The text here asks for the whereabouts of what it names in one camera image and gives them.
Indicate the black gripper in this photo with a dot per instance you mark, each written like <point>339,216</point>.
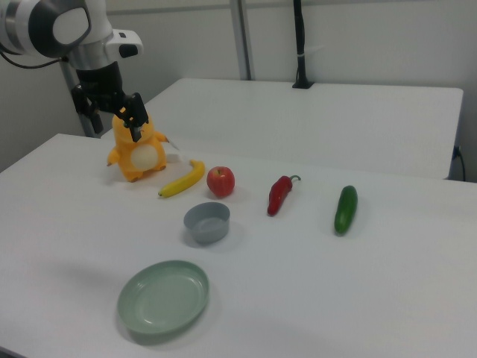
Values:
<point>100,84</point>

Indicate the red apple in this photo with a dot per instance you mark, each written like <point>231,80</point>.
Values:
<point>220,181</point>

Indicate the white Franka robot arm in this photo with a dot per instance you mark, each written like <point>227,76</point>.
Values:
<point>71,26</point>

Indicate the grey bowl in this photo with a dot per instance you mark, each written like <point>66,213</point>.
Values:
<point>206,223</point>

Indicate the orange dinosaur plush toy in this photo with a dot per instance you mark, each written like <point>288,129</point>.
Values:
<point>143,154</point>

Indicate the yellow banana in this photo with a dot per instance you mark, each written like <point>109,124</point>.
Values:
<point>184,181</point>

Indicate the white background table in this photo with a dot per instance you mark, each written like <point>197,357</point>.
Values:
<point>298,123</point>

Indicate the red chili pepper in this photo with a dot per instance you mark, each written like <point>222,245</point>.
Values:
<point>279,194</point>

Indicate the pale green plate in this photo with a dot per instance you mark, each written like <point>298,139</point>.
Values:
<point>162,296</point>

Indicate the black pole with clamp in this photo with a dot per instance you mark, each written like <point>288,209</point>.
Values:
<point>300,41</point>

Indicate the green cucumber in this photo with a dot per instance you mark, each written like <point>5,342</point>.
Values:
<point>346,210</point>

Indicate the silver wall frame post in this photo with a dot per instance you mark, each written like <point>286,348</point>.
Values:
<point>242,37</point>

